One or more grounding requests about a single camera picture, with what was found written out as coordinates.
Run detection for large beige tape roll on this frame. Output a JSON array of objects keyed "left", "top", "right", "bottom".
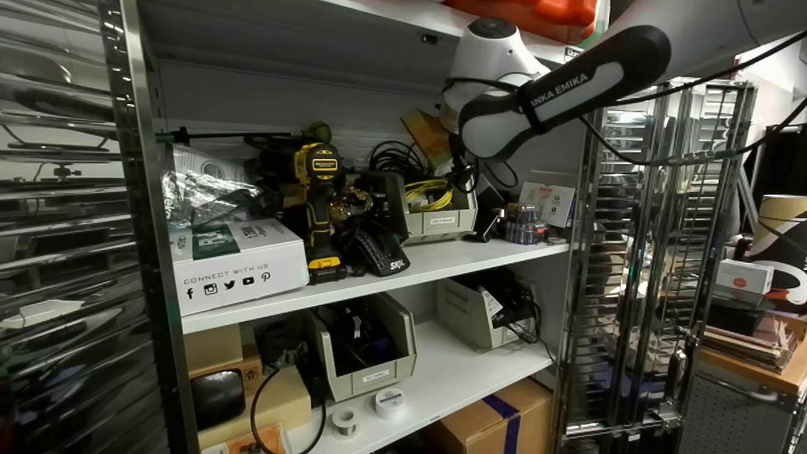
[{"left": 749, "top": 193, "right": 807, "bottom": 261}]

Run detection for white tape roll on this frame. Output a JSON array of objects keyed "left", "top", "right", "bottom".
[
  {"left": 325, "top": 403, "right": 360, "bottom": 439},
  {"left": 370, "top": 386, "right": 408, "bottom": 421}
]

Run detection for white box with social icons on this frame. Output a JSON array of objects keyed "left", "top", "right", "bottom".
[{"left": 166, "top": 218, "right": 310, "bottom": 321}]

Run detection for small dark cans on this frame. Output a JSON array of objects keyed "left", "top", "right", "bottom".
[{"left": 503, "top": 205, "right": 551, "bottom": 247}]

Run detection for large grey open storage bin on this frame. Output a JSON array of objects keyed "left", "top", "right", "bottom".
[{"left": 309, "top": 292, "right": 420, "bottom": 403}]

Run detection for black rounded pouch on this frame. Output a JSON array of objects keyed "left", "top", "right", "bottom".
[{"left": 188, "top": 367, "right": 248, "bottom": 435}]

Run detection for grey storage bin with label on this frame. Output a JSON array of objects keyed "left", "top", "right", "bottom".
[{"left": 394, "top": 169, "right": 479, "bottom": 247}]

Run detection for clear crumpled plastic bag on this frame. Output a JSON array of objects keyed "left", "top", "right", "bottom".
[{"left": 159, "top": 166, "right": 264, "bottom": 229}]

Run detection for chrome wire rack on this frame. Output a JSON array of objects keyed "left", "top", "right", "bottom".
[{"left": 556, "top": 78, "right": 759, "bottom": 445}]

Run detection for brown cardboard box stack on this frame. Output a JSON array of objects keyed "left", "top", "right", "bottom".
[{"left": 181, "top": 327, "right": 316, "bottom": 454}]

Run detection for black coiled cable bundle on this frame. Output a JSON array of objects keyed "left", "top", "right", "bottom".
[{"left": 365, "top": 136, "right": 437, "bottom": 189}]

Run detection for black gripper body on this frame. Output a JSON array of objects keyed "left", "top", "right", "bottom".
[{"left": 425, "top": 132, "right": 479, "bottom": 203}]

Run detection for white box with red logo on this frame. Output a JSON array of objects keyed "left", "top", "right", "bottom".
[{"left": 715, "top": 256, "right": 778, "bottom": 299}]

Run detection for thin black looped cable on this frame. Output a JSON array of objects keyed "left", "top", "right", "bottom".
[{"left": 248, "top": 352, "right": 330, "bottom": 454}]

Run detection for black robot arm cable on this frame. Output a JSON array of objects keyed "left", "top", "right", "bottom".
[{"left": 438, "top": 28, "right": 807, "bottom": 199}]

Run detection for orange plastic case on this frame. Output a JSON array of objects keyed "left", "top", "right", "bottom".
[{"left": 441, "top": 0, "right": 601, "bottom": 45}]

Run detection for small white printed box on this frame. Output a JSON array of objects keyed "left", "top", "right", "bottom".
[{"left": 517, "top": 179, "right": 581, "bottom": 232}]

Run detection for white shelf board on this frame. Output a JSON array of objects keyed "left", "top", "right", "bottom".
[
  {"left": 285, "top": 318, "right": 557, "bottom": 454},
  {"left": 176, "top": 241, "right": 573, "bottom": 339}
]

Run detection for yellow black cordless drill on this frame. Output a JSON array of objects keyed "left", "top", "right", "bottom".
[{"left": 258, "top": 140, "right": 374, "bottom": 286}]

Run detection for metal shelf upright post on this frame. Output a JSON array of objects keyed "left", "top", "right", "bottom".
[{"left": 94, "top": 0, "right": 201, "bottom": 454}]

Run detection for small black device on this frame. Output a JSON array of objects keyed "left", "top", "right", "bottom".
[{"left": 471, "top": 188, "right": 510, "bottom": 246}]

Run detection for cardboard box with blue tape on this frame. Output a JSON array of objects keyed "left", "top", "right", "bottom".
[{"left": 426, "top": 377, "right": 560, "bottom": 454}]

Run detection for black battery charger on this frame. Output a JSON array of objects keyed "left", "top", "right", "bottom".
[{"left": 345, "top": 226, "right": 415, "bottom": 280}]

